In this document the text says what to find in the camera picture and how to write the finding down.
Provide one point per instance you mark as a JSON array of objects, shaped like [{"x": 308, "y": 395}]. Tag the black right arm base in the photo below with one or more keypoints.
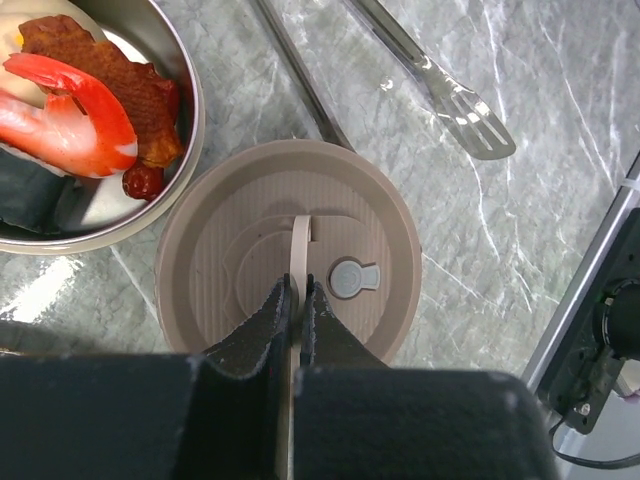
[{"x": 602, "y": 336}]

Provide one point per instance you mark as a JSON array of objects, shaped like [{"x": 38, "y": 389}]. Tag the round lunch container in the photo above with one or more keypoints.
[
  {"x": 144, "y": 34},
  {"x": 206, "y": 289}
]

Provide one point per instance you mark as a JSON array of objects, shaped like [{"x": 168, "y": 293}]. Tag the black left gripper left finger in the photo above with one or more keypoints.
[{"x": 219, "y": 414}]

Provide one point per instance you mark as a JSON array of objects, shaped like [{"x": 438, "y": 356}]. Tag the orange shrimp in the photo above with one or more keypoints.
[{"x": 82, "y": 129}]

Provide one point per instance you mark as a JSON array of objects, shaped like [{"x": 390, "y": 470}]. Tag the brown round lid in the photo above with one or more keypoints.
[{"x": 310, "y": 189}]

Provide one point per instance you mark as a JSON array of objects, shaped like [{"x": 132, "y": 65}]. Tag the aluminium front rail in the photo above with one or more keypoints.
[{"x": 611, "y": 449}]

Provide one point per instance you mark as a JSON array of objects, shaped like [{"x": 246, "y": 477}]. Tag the silver metal tongs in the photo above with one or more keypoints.
[{"x": 471, "y": 122}]

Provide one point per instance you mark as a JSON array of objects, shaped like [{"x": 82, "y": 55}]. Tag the round lunch container near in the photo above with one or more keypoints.
[{"x": 206, "y": 289}]

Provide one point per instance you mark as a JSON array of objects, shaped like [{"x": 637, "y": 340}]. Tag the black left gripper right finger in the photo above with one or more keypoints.
[{"x": 357, "y": 418}]

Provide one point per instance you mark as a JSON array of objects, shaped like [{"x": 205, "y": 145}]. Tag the round lunch container far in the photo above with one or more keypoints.
[{"x": 144, "y": 34}]

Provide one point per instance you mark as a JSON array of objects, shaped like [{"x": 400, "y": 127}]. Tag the white black sushi piece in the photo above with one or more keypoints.
[{"x": 39, "y": 204}]

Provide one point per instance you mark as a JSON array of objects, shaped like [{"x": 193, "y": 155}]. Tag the dark red meat piece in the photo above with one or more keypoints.
[{"x": 142, "y": 182}]

